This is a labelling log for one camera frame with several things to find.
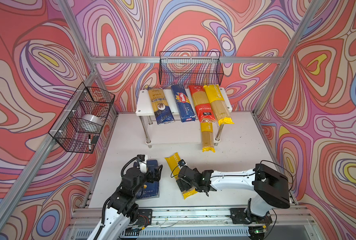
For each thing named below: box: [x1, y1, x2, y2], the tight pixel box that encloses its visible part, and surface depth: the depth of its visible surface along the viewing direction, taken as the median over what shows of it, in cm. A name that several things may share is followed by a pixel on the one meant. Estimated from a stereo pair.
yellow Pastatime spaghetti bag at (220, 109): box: [203, 84, 234, 126], surface depth 73 cm
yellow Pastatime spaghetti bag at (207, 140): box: [200, 122, 216, 153], surface depth 97 cm
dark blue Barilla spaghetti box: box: [171, 84, 196, 123], surface depth 73 cm
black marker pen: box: [88, 134, 92, 151], surface depth 74 cm
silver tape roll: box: [81, 114, 103, 127], surface depth 73 cm
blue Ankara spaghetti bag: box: [147, 87, 175, 125], surface depth 74 cm
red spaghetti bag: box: [188, 85, 216, 123], surface depth 75 cm
